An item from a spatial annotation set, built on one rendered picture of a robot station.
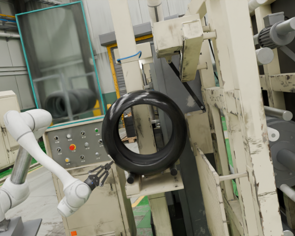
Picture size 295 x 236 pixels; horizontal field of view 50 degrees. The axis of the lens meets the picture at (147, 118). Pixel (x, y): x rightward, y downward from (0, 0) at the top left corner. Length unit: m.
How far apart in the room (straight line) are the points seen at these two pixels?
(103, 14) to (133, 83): 10.06
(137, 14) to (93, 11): 1.74
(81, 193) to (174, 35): 0.95
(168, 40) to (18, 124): 0.97
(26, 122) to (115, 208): 1.18
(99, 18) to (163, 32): 10.68
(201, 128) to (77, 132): 1.05
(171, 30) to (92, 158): 1.43
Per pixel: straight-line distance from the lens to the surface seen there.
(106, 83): 12.13
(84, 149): 2.75
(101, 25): 12.31
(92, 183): 1.94
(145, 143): 2.37
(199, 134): 2.30
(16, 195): 2.38
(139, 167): 2.04
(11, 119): 1.99
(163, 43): 1.71
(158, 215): 2.53
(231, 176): 1.58
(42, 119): 2.08
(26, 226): 2.53
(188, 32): 1.63
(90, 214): 2.85
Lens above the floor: 1.48
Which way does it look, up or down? 6 degrees down
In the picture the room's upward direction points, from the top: 11 degrees counter-clockwise
